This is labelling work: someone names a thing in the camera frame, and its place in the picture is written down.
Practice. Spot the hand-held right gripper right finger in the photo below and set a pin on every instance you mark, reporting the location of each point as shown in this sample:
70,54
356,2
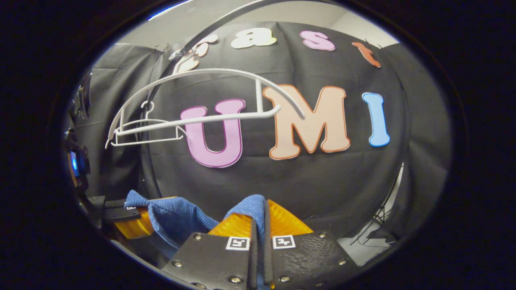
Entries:
306,262

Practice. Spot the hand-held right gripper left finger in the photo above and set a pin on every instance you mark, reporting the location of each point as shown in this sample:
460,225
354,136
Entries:
209,262

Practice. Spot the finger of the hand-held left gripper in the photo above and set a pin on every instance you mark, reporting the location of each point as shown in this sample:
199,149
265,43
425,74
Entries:
133,227

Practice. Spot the white plain clothes hanger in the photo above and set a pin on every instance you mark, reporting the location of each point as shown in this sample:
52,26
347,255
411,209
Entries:
145,141

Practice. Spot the white hanger with silver-wrapped hook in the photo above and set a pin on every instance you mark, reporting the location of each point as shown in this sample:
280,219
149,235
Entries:
201,119

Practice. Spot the black tripod stand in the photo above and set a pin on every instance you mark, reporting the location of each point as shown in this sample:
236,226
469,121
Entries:
379,219

